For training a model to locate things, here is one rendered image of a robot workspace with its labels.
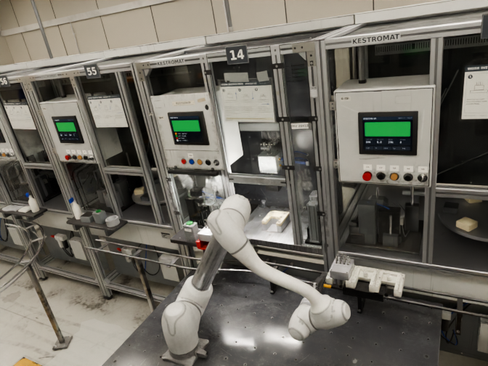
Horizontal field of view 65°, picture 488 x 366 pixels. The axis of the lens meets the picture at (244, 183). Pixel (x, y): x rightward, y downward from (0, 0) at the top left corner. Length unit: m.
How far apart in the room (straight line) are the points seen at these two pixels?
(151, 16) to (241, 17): 1.65
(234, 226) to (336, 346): 0.81
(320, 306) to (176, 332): 0.70
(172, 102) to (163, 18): 4.57
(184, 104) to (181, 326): 1.19
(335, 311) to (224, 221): 0.59
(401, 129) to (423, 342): 0.99
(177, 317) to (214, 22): 5.02
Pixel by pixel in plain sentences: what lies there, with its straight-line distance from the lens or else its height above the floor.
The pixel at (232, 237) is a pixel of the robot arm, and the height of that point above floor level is 1.36.
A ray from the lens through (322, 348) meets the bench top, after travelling 2.03.
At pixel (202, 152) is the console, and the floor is 1.48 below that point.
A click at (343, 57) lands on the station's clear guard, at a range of 1.85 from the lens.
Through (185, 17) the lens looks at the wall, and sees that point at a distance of 6.55.
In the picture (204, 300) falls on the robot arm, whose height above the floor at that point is 0.89.
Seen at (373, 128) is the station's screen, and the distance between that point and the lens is 1.84.
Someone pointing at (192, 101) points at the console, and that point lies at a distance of 2.22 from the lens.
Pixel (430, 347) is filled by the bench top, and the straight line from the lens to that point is 2.08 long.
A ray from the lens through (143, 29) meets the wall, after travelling 7.11.
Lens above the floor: 2.17
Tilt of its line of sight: 23 degrees down
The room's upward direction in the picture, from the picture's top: 9 degrees counter-clockwise
